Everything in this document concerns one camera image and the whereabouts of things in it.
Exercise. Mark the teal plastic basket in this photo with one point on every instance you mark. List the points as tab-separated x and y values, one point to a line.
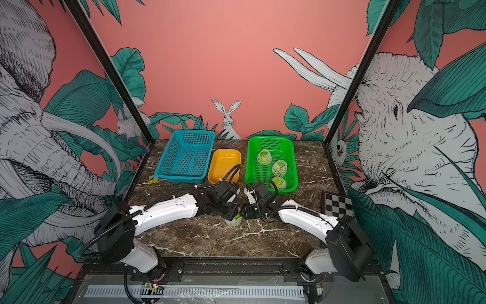
186	157

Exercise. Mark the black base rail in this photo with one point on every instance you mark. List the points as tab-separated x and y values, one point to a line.
235	269

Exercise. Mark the white foam net sleeve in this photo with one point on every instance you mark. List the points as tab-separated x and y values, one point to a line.
278	177

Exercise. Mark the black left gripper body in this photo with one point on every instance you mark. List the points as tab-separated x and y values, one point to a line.
226	211

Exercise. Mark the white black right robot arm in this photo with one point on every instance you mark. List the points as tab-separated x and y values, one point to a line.
348	250

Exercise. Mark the black frame post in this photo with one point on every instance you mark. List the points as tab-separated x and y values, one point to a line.
385	21
105	60

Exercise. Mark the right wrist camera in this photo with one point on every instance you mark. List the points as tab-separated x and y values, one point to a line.
250	196

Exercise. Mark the black left frame post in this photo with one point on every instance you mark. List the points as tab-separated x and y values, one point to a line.
105	60

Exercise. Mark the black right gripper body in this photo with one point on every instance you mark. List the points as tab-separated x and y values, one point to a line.
252	211

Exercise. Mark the small yellow blue object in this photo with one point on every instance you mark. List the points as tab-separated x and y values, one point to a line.
152	180

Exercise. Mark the green custard apple front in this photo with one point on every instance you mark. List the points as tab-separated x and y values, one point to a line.
280	183

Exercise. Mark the black right frame post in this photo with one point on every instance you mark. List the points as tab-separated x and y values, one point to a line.
385	21

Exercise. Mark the bright green plastic basket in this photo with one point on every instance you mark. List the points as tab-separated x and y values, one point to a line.
281	149

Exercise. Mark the yellow plastic tub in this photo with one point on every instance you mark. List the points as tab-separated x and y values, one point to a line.
223	160

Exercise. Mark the black white checkerboard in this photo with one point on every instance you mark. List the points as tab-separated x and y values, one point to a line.
335	205

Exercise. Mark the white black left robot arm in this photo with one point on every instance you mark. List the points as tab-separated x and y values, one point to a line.
115	235

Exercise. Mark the white foam net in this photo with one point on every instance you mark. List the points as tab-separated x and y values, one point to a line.
233	222
264	157
279	168

